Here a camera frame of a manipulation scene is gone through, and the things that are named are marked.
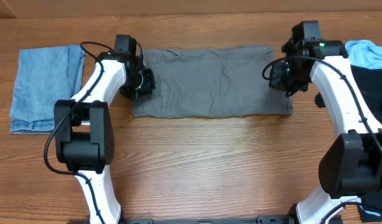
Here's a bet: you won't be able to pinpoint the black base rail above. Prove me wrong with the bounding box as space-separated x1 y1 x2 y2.
120 215 296 224

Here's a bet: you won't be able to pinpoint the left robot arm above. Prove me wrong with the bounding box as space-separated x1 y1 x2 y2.
44 34 156 223

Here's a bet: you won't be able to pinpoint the light blue garment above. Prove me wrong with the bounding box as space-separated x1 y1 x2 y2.
345 40 382 70

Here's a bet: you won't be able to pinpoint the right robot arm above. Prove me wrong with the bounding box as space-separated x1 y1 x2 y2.
257 21 382 224

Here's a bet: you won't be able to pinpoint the folded blue denim jeans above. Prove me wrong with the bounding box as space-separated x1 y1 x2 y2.
9 45 85 134

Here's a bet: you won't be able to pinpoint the grey shorts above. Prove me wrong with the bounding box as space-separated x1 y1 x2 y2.
132 45 293 118

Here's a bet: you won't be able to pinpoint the black garment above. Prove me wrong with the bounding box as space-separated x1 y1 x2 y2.
314 63 382 223

